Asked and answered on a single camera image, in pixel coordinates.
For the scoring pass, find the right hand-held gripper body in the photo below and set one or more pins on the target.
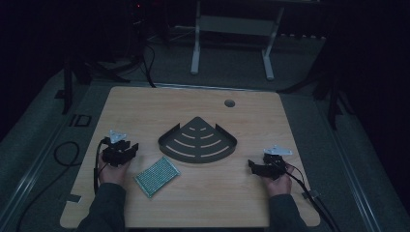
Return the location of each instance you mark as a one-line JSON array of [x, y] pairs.
[[274, 164]]

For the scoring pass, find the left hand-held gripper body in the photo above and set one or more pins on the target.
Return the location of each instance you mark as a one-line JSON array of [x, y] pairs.
[[114, 155]]

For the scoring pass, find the green perforated square board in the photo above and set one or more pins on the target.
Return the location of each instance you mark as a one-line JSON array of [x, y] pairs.
[[157, 176]]

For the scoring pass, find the black metal corner shelf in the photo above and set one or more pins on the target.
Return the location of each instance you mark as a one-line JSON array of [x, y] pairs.
[[197, 141]]

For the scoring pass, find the person's left hand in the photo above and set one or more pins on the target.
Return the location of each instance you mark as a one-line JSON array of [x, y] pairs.
[[112, 174]]

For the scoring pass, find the person's right hand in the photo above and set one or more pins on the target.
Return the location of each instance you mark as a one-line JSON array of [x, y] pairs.
[[279, 186]]

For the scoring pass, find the grey tape piece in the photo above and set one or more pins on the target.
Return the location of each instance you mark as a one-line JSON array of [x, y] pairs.
[[310, 194], [74, 198]]

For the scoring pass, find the black tripod stand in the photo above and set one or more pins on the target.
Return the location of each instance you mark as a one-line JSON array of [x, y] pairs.
[[332, 96], [82, 72]]

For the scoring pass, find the white desk frame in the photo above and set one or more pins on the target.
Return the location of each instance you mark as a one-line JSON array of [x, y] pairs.
[[235, 25]]

